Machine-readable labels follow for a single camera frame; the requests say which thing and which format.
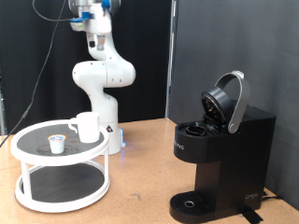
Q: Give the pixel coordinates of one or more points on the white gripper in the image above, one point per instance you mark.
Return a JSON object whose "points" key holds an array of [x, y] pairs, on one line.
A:
{"points": [[98, 21]]}

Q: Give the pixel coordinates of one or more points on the white mug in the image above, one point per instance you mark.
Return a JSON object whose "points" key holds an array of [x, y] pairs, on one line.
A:
{"points": [[88, 127]]}

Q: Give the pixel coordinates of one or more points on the white coffee pod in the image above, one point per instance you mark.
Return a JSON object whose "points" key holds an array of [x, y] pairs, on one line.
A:
{"points": [[57, 144]]}

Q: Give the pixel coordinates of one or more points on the black Keurig coffee machine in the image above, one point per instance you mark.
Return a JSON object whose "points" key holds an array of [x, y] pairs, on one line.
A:
{"points": [[233, 161]]}

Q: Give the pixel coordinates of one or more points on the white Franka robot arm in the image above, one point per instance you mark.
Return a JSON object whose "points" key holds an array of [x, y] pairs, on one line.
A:
{"points": [[102, 74]]}

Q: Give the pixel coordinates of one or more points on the silver vertical pole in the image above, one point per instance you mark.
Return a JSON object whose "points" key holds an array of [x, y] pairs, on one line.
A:
{"points": [[170, 62]]}

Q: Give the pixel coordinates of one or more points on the black backdrop curtain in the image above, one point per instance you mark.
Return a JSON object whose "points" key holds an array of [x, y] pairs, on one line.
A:
{"points": [[12, 46]]}

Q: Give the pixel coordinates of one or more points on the white two-tier turntable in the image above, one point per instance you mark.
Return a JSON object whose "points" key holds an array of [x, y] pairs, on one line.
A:
{"points": [[62, 183]]}

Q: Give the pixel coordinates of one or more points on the dark grey partition panel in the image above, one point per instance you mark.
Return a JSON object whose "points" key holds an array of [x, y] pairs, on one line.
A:
{"points": [[274, 46]]}

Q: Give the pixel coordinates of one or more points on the black tape strip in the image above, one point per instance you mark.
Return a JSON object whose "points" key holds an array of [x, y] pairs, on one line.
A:
{"points": [[252, 216]]}

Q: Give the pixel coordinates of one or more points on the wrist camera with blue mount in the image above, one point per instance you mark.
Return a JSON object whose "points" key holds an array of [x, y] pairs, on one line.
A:
{"points": [[78, 25]]}

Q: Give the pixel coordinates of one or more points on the grey metal post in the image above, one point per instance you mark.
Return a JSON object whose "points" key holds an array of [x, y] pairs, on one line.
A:
{"points": [[2, 118]]}

